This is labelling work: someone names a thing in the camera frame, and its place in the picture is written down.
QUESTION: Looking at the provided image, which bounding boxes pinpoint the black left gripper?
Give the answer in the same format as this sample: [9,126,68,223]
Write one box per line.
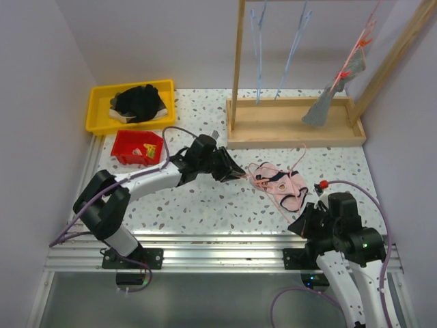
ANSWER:
[197,146,244,182]

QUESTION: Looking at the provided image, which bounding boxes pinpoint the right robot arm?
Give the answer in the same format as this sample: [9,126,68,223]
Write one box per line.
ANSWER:
[283,191,397,327]

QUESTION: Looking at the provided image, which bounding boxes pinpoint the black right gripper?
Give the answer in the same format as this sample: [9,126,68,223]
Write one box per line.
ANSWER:
[288,201,341,240]

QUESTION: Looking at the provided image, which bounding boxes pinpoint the pink clothes clip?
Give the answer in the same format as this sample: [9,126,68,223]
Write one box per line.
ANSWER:
[251,175,272,191]

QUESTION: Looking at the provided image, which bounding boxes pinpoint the left blue hanger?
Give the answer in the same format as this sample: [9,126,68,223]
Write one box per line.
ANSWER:
[250,1,268,105]

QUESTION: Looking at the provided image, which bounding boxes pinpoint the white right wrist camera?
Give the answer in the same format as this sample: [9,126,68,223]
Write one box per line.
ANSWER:
[314,180,329,210]

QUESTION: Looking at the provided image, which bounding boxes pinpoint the wooden hanger rack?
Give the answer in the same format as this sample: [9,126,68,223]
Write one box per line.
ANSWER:
[226,1,436,149]

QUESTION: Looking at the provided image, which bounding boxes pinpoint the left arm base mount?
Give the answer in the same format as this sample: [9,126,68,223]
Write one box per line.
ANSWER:
[100,248,164,270]

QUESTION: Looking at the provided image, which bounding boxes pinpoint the blue hanger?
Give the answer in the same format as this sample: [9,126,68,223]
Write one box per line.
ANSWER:
[274,1,312,100]
[250,1,268,105]

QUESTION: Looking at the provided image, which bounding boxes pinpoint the black garment pile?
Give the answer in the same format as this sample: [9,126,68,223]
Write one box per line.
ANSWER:
[109,84,169,124]

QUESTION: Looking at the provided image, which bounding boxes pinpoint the yellow plastic tray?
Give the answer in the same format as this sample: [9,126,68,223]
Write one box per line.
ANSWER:
[85,79,175,135]

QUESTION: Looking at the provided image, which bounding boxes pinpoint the red plastic bin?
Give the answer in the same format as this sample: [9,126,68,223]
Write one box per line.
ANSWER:
[111,130,163,166]

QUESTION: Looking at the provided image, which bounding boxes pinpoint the lower red clip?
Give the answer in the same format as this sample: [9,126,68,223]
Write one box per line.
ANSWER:
[338,71,351,79]

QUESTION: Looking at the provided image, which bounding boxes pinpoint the clips in red bin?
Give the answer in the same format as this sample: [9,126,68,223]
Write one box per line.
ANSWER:
[132,143,156,159]

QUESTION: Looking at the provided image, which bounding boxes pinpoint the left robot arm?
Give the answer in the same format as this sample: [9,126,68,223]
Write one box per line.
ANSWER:
[73,135,246,269]

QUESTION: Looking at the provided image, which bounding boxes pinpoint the pink underwear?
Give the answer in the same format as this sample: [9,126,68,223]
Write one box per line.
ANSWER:
[249,162,309,213]

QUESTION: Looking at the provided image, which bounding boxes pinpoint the aluminium mounting rail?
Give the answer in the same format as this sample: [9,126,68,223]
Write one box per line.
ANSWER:
[44,234,305,273]

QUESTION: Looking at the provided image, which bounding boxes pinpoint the right blue hanger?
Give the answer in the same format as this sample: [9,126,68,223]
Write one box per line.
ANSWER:
[274,1,312,100]

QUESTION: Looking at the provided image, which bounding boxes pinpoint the grey knitted garment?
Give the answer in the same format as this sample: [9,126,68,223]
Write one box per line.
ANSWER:
[300,47,368,128]

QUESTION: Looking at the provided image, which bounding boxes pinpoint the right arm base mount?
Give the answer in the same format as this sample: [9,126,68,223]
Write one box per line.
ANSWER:
[282,248,319,270]

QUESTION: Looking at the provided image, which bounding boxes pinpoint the upper orange clip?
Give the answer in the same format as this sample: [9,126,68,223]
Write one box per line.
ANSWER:
[358,33,373,47]

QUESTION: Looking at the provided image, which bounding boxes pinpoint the pink wire hanger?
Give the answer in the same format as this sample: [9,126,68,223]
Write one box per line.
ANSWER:
[247,143,307,224]

